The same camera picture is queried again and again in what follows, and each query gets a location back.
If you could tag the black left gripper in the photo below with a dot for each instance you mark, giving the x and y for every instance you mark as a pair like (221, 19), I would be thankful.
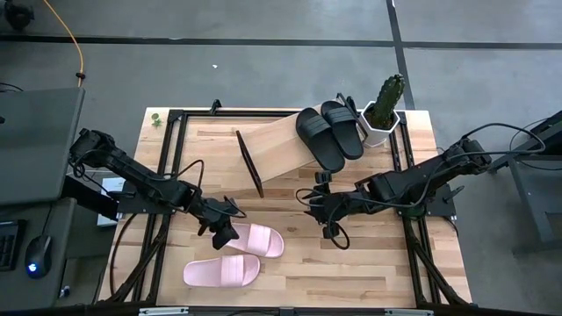
(211, 213)

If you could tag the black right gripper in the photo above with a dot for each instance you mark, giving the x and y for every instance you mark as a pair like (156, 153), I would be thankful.
(338, 204)

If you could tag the pink slide sandal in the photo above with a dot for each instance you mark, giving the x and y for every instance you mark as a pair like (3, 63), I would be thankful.
(219, 270)
(259, 239)

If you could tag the black slide sandal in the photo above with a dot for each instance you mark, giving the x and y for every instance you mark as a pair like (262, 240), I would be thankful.
(318, 140)
(347, 131)

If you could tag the white plant pot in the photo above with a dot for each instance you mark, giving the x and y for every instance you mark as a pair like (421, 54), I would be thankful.
(373, 137)

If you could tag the green cactus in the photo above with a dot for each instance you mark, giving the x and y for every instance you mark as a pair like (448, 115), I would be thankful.
(388, 101)

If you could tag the small silver knob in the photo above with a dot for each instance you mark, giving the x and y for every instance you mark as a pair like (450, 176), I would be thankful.
(65, 292)

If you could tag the black computer mouse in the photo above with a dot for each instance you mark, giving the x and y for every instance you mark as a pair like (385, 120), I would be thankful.
(38, 256)

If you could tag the grey desk panel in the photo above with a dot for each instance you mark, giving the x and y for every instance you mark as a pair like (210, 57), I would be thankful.
(35, 145)

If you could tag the black metal stand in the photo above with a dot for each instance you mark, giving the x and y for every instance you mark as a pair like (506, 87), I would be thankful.
(531, 206)

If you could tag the dark grey desk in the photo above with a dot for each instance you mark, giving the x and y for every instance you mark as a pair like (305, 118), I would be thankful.
(17, 292)

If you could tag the black keyboard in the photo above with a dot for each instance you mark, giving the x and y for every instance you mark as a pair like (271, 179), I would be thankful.
(9, 246)

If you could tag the black round object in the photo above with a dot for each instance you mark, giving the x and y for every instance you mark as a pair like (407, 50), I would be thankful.
(18, 14)

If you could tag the wooden shelf with black frame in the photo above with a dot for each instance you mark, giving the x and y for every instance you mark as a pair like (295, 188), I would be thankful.
(276, 149)

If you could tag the silver frame bracket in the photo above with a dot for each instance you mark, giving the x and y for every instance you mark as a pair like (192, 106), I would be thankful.
(408, 312)
(162, 311)

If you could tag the small black frame clamp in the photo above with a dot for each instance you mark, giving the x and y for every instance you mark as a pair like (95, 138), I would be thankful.
(350, 103)
(216, 105)

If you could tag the black metal rig frame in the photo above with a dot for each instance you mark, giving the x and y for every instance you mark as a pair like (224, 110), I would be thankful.
(241, 113)

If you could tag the black bracket bar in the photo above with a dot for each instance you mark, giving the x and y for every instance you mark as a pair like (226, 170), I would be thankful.
(88, 197)

